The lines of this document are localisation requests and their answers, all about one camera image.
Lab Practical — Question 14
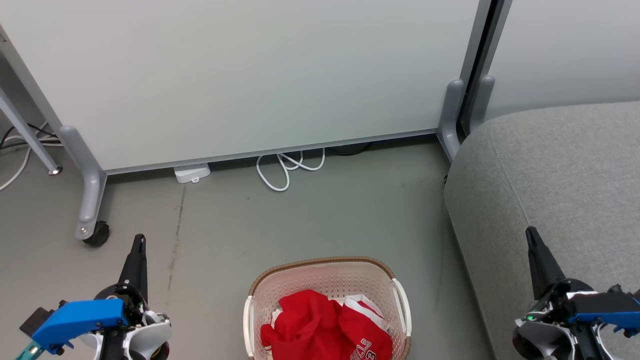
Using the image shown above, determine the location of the looped white cable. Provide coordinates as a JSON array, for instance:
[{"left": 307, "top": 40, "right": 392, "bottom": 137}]
[{"left": 256, "top": 148, "right": 327, "bottom": 193}]

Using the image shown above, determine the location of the grey metal table leg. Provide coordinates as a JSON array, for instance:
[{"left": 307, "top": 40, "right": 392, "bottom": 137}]
[{"left": 0, "top": 87, "right": 64, "bottom": 176}]

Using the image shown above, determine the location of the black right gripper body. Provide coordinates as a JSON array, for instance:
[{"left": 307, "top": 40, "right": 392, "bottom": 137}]
[{"left": 512, "top": 278, "right": 609, "bottom": 360}]

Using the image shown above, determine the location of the pink plastic laundry basket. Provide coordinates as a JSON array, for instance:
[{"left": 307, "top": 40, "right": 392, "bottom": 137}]
[{"left": 243, "top": 256, "right": 413, "bottom": 360}]

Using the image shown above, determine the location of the narrow white partition panel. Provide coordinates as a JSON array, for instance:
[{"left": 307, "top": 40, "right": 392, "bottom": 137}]
[{"left": 460, "top": 0, "right": 640, "bottom": 136}]

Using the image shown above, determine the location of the thin black floor cable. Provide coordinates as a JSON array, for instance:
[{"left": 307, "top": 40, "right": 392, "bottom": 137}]
[{"left": 0, "top": 122, "right": 59, "bottom": 151}]

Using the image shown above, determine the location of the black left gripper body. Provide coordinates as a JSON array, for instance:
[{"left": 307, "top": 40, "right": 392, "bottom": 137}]
[{"left": 95, "top": 283, "right": 172, "bottom": 360}]

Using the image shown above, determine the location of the large white partition panel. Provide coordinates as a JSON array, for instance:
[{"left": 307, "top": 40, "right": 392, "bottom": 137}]
[{"left": 0, "top": 0, "right": 493, "bottom": 242}]

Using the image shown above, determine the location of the thin white floor cable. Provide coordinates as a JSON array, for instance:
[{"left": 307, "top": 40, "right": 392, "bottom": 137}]
[{"left": 0, "top": 122, "right": 64, "bottom": 192}]

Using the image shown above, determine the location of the black item under partition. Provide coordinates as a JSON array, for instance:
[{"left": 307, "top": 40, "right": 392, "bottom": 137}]
[{"left": 327, "top": 142, "right": 374, "bottom": 157}]

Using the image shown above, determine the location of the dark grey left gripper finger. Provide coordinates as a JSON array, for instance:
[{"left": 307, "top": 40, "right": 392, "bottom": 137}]
[{"left": 119, "top": 233, "right": 149, "bottom": 301}]

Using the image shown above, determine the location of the red and white jersey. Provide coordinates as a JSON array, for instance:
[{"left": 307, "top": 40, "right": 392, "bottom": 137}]
[{"left": 260, "top": 289, "right": 394, "bottom": 360}]

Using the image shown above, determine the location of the grey fabric sofa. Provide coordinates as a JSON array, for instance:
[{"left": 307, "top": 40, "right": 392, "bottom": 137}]
[{"left": 443, "top": 101, "right": 640, "bottom": 360}]

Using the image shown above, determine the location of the white power adapter box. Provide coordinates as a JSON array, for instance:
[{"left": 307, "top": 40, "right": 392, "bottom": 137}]
[{"left": 173, "top": 163, "right": 212, "bottom": 185}]

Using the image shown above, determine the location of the black caster wheel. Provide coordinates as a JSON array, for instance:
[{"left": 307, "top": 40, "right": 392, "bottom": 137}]
[{"left": 82, "top": 221, "right": 111, "bottom": 248}]

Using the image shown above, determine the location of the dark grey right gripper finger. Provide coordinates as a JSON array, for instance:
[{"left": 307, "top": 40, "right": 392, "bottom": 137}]
[{"left": 525, "top": 226, "right": 567, "bottom": 301}]

